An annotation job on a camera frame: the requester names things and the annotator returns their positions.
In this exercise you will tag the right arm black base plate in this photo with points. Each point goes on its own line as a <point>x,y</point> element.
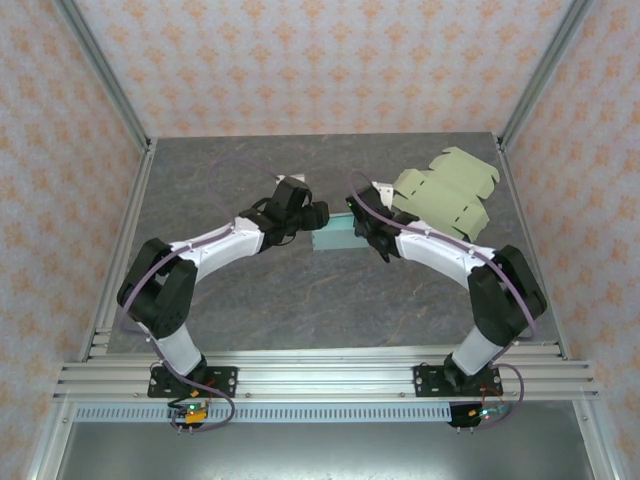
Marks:
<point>425,380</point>

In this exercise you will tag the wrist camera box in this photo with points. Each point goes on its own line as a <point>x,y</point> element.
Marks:
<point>295,177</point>
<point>386,192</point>

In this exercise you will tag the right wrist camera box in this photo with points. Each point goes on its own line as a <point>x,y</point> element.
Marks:
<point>386,192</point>

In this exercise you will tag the aluminium frame leg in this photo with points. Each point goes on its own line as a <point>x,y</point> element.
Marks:
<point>50,445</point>
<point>595,445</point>

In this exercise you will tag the aluminium table side rail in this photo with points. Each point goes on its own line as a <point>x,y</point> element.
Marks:
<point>516,200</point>
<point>140,175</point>

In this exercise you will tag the pale green paper box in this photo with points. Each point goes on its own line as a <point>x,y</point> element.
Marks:
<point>450,195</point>

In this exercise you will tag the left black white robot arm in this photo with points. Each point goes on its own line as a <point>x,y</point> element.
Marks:
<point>160,295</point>

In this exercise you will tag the light blue paper box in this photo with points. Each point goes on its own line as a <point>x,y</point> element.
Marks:
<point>335,237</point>

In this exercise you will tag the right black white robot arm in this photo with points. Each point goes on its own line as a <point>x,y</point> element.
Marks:
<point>505,300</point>

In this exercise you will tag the aluminium mounting rail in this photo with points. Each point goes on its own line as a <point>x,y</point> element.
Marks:
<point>325,375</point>

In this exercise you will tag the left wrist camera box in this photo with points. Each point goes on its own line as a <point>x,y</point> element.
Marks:
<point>295,177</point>

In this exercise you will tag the aluminium frame post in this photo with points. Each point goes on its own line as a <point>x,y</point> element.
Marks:
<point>543,70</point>
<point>106,70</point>

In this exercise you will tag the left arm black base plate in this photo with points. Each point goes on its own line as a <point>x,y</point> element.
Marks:
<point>225,380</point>

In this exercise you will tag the grey metal panel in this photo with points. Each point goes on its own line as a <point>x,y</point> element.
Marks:
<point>325,450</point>

